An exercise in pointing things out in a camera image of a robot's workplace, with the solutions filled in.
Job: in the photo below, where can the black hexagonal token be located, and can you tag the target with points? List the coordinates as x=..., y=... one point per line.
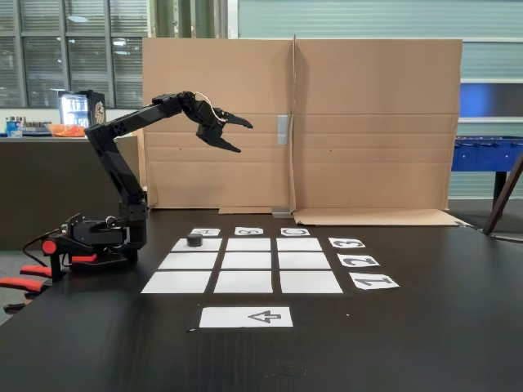
x=195, y=241

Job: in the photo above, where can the white paper grid square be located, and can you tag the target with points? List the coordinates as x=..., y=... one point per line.
x=299, y=244
x=243, y=282
x=212, y=245
x=189, y=261
x=304, y=261
x=246, y=261
x=248, y=244
x=175, y=282
x=311, y=282

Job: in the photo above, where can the brown cardboard panel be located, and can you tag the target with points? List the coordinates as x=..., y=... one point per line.
x=245, y=175
x=376, y=122

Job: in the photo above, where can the grey tape strip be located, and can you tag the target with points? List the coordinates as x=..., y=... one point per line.
x=282, y=130
x=281, y=212

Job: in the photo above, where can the paper label letter A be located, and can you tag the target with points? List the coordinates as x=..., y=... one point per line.
x=206, y=232

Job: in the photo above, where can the paper label letter B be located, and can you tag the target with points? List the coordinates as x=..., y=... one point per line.
x=248, y=231

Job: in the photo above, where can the black mini fridge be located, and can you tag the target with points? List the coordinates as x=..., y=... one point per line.
x=88, y=108

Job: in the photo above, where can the paper label letter C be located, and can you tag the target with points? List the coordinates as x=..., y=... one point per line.
x=296, y=232

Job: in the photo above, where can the orange snack bag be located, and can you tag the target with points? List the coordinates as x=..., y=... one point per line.
x=67, y=130

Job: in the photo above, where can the paper label number 3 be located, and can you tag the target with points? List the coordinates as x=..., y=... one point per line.
x=346, y=243

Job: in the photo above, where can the dark counter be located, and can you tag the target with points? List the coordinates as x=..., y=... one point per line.
x=49, y=183

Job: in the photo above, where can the white arrow paper sheet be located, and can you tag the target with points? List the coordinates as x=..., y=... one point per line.
x=229, y=317

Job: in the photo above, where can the paper label number 2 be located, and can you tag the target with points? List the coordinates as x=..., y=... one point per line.
x=358, y=261

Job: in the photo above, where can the red black clamp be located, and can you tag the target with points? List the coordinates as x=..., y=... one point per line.
x=61, y=255
x=24, y=283

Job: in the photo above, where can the paper label number 1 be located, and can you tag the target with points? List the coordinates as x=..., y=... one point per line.
x=374, y=282

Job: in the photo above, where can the blue foosball table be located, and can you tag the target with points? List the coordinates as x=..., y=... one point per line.
x=486, y=155

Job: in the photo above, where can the brown wooden leg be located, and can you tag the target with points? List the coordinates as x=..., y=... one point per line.
x=504, y=196

